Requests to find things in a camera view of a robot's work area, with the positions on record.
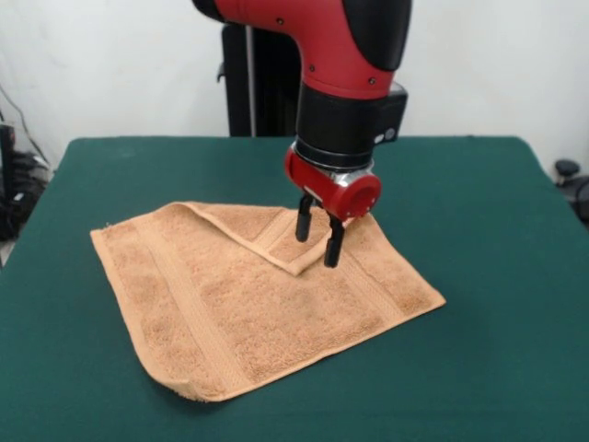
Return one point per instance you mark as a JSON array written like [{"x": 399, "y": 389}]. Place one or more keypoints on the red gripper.
[{"x": 359, "y": 195}]

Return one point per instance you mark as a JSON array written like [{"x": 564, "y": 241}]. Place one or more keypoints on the tan terry towel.
[{"x": 257, "y": 313}]

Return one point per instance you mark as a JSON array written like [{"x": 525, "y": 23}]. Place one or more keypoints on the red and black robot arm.
[{"x": 349, "y": 69}]

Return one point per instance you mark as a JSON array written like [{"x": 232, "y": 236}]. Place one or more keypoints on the dark green table cloth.
[{"x": 483, "y": 322}]

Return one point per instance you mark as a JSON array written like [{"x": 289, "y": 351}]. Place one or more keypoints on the grey office chair base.
[{"x": 567, "y": 168}]

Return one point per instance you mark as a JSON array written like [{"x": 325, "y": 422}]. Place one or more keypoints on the black computer tower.
[{"x": 6, "y": 156}]

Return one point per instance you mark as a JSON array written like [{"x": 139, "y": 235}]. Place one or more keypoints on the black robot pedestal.
[{"x": 257, "y": 92}]

